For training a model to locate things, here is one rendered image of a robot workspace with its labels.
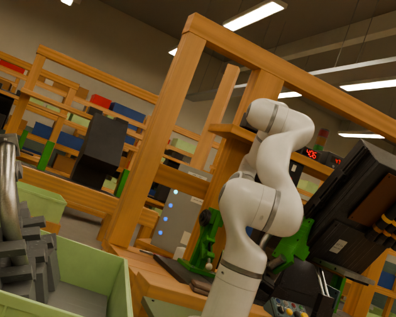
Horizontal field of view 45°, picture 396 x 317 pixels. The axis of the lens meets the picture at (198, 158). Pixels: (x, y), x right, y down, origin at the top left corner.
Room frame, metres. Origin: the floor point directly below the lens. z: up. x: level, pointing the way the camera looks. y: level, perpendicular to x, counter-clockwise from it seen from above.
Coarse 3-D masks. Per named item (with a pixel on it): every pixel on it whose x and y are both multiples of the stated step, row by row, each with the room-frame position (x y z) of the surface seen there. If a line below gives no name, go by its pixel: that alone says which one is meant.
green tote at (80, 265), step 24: (72, 240) 1.38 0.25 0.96; (72, 264) 1.38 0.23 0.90; (96, 264) 1.39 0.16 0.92; (120, 264) 1.40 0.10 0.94; (96, 288) 1.39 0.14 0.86; (120, 288) 1.19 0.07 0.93; (0, 312) 0.77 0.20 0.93; (24, 312) 0.78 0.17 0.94; (48, 312) 0.78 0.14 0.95; (120, 312) 1.01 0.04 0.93
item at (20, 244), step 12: (0, 228) 0.88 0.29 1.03; (0, 240) 0.87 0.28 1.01; (12, 240) 0.87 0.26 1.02; (24, 240) 0.87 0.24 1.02; (0, 252) 0.86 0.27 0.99; (12, 252) 0.87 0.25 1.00; (24, 252) 0.88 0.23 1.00; (0, 264) 0.95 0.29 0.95; (12, 264) 0.97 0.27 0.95; (0, 276) 0.94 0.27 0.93; (12, 276) 0.94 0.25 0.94; (24, 276) 0.95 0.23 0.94
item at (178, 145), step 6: (84, 108) 11.00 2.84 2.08; (102, 114) 10.90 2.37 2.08; (132, 126) 11.13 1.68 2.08; (78, 132) 10.67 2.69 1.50; (84, 132) 10.76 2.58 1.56; (174, 138) 11.80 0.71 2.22; (174, 144) 11.66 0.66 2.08; (180, 144) 11.58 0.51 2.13; (186, 144) 11.63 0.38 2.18; (126, 150) 11.07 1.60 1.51; (174, 150) 11.45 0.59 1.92; (180, 150) 11.50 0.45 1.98; (186, 150) 11.65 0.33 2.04; (192, 150) 11.70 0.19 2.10; (66, 156) 11.11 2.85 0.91; (192, 156) 11.61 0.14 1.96; (162, 162) 11.44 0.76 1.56; (126, 168) 11.17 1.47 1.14; (114, 180) 11.17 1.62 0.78; (150, 192) 11.46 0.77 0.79
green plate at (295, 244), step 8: (304, 216) 2.01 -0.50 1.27; (304, 224) 1.98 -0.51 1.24; (312, 224) 1.96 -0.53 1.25; (304, 232) 1.95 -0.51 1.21; (280, 240) 2.05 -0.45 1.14; (288, 240) 2.01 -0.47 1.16; (296, 240) 1.96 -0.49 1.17; (304, 240) 1.97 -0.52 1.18; (280, 248) 2.02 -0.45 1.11; (288, 248) 1.98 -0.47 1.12; (296, 248) 1.95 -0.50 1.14; (304, 248) 1.97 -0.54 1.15; (272, 256) 2.04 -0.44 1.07; (296, 256) 1.98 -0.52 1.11; (304, 256) 1.98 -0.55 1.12
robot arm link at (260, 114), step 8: (256, 104) 1.54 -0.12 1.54; (264, 104) 1.54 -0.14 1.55; (272, 104) 1.54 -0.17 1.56; (280, 104) 1.64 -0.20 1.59; (248, 112) 1.56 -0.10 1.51; (256, 112) 1.53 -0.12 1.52; (264, 112) 1.53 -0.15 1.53; (272, 112) 1.53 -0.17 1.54; (248, 120) 1.57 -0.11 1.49; (256, 120) 1.54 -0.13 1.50; (264, 120) 1.53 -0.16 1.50; (272, 120) 1.53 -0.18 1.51; (256, 128) 1.58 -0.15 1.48; (264, 128) 1.56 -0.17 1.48; (264, 136) 1.75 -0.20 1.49
